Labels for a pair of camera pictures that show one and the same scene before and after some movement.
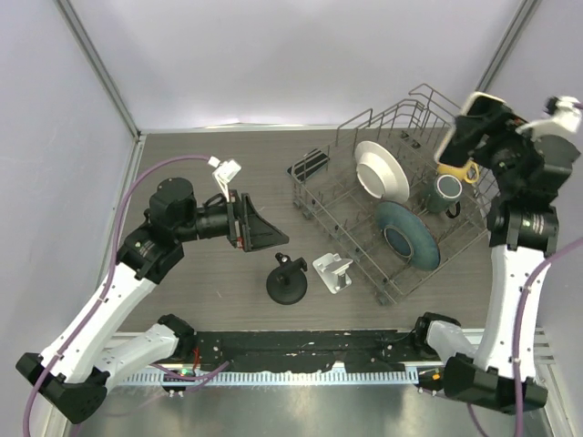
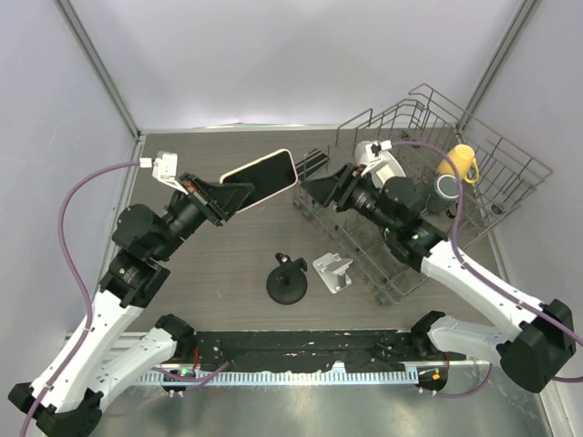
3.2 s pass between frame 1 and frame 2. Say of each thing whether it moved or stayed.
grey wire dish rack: stayed
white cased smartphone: moved
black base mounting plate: stayed
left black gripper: moved
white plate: stayed
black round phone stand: stayed
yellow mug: stayed
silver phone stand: stayed
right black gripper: moved
